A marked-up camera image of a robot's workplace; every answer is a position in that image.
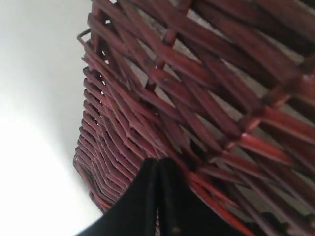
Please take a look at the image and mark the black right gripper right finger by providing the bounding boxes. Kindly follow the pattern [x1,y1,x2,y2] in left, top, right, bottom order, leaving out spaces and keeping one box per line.
[158,158,244,236]

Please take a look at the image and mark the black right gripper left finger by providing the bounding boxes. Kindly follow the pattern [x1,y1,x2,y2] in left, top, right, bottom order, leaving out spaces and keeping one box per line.
[79,158,158,236]

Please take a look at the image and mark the dark brown wicker basket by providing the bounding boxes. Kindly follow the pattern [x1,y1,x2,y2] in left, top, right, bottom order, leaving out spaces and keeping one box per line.
[73,0,315,236]

